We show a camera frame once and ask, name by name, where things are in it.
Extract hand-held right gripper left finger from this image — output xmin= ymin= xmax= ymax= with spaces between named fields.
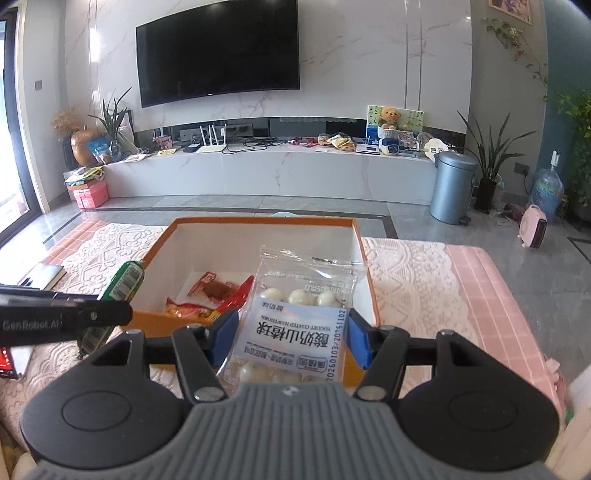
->
xmin=88 ymin=308 xmax=241 ymax=402

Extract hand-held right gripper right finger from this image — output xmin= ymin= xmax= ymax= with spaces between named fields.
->
xmin=348 ymin=307 xmax=502 ymax=401

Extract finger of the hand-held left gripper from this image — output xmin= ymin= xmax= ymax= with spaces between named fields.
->
xmin=62 ymin=300 xmax=134 ymax=340
xmin=0 ymin=285 xmax=100 ymax=306

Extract small red candy packet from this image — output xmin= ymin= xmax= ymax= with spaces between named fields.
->
xmin=165 ymin=296 xmax=223 ymax=325

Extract red packet with brown snack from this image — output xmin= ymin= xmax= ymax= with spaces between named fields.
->
xmin=186 ymin=271 xmax=256 ymax=315

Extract dark green snack packet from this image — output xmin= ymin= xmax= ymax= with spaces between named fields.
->
xmin=78 ymin=260 xmax=147 ymax=361

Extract orange cardboard box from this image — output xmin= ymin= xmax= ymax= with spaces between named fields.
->
xmin=121 ymin=217 xmax=382 ymax=388

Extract clear bag of white balls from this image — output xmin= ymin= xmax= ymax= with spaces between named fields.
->
xmin=216 ymin=244 xmax=369 ymax=398

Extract dark notebook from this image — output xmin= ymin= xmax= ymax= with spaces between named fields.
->
xmin=17 ymin=263 xmax=66 ymax=291

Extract flat screen device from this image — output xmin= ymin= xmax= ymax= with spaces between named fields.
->
xmin=0 ymin=345 xmax=36 ymax=380

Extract pink boxes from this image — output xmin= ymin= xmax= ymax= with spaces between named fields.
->
xmin=66 ymin=179 xmax=110 ymax=209

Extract pink checked cloth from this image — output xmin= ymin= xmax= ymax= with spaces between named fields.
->
xmin=44 ymin=220 xmax=566 ymax=418

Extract copper vase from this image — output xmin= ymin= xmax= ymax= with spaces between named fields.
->
xmin=69 ymin=128 xmax=103 ymax=168

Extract dried flowers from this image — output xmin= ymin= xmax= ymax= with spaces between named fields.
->
xmin=50 ymin=107 xmax=84 ymax=138

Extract grey-blue trash can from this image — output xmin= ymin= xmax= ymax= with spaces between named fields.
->
xmin=429 ymin=151 xmax=481 ymax=226

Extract long-leaved potted plant beside vase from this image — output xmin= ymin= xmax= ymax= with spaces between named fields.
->
xmin=89 ymin=87 xmax=134 ymax=163

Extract white router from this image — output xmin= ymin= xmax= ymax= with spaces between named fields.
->
xmin=196 ymin=121 xmax=230 ymax=154

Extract snack bags on console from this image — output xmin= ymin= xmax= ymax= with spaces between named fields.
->
xmin=316 ymin=132 xmax=357 ymax=153

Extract pink heater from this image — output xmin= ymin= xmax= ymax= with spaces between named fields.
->
xmin=516 ymin=204 xmax=549 ymax=250

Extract teddy bear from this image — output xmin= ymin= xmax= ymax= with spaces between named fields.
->
xmin=376 ymin=107 xmax=402 ymax=131

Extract long-leaved potted plant in black pot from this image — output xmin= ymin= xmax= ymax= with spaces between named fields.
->
xmin=456 ymin=108 xmax=526 ymax=214

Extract blue water jug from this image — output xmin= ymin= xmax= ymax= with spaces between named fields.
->
xmin=531 ymin=150 xmax=565 ymax=219

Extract beige sofa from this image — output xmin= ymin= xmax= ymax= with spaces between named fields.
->
xmin=554 ymin=364 xmax=591 ymax=480

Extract black television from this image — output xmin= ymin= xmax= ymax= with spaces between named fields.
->
xmin=135 ymin=0 xmax=302 ymax=109

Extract green foliage plant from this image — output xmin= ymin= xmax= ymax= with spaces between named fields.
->
xmin=555 ymin=90 xmax=591 ymax=219

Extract hanging vine plant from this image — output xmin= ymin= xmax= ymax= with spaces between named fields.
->
xmin=481 ymin=16 xmax=551 ymax=101

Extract framed wall picture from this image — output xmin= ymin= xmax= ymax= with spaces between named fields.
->
xmin=488 ymin=0 xmax=534 ymax=25

